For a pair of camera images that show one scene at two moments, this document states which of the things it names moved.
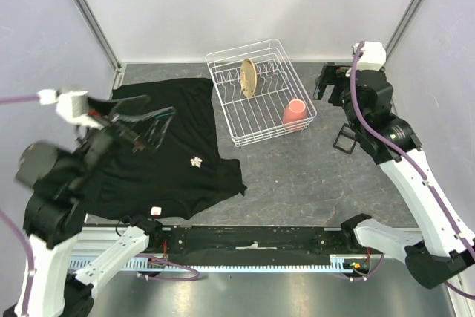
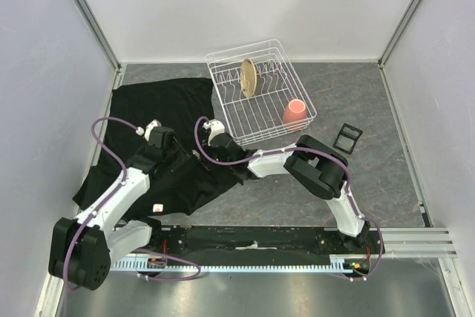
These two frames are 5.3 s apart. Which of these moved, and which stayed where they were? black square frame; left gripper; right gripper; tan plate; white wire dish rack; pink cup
Moved: left gripper; right gripper
Stayed: tan plate; pink cup; white wire dish rack; black square frame
